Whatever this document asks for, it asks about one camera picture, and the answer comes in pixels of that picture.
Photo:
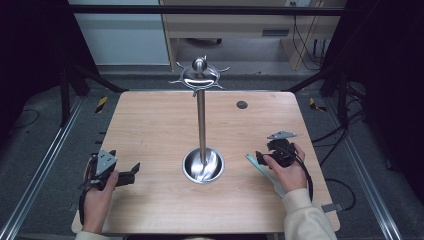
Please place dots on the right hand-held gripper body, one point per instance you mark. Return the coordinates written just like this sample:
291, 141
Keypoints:
282, 150

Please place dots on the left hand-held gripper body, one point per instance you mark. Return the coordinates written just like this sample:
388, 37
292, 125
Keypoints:
105, 163

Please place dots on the light teal spatula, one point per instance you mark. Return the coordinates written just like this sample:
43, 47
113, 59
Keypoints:
264, 171

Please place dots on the stainless steel utensil stand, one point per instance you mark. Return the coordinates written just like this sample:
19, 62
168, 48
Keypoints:
201, 120

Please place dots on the person's right hand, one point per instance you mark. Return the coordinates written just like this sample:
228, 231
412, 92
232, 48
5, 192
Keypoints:
289, 175

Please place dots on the person's left hand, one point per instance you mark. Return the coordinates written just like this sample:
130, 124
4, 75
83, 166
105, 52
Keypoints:
98, 205

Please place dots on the dark round table grommet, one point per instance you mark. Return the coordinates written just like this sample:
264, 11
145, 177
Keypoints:
242, 105

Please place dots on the yellow black hazard tape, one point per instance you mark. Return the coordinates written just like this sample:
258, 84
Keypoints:
315, 105
101, 104

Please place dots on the black metal stand leg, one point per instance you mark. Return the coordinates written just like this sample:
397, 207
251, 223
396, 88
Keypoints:
333, 83
78, 80

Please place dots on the white cabinet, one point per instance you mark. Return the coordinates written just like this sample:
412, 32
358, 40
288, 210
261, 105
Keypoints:
123, 36

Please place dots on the light wooden desk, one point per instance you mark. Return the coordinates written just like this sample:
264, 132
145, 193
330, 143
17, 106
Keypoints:
233, 31

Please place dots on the aluminium floor rail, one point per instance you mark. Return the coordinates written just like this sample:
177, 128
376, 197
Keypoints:
363, 166
43, 160

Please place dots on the grey metal table bracket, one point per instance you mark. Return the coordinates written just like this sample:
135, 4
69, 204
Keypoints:
332, 207

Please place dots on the black horizontal frame bar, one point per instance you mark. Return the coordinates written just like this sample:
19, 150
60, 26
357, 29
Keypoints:
200, 10

